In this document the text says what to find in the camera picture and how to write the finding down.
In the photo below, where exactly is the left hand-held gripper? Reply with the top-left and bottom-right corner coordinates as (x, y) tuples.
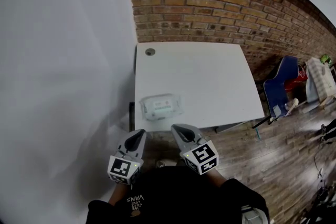
(107, 129), (148, 186)

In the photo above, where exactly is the checked cloth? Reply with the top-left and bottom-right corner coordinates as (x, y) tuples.
(305, 57), (336, 104)

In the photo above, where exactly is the person's right forearm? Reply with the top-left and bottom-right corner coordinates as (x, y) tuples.
(208, 169), (228, 187)

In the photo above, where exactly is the thin floor cable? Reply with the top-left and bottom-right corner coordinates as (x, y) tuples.
(313, 143), (329, 179)

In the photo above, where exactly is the person's left forearm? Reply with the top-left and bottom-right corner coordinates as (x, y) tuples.
(107, 182), (132, 207)

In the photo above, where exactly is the blue chair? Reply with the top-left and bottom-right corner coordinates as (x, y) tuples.
(263, 56), (300, 124)

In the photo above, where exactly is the person in black shirt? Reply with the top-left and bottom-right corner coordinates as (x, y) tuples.
(86, 165), (270, 224)

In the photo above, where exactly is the red bag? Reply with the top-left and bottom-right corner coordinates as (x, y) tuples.
(285, 65), (308, 93)

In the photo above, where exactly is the white wet wipe pack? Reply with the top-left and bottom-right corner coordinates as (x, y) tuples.
(138, 93), (184, 121)

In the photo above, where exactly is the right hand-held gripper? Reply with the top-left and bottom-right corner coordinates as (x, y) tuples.
(171, 123), (219, 176)

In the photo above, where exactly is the metal equipment rack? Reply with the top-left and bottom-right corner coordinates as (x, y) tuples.
(314, 178), (336, 220)

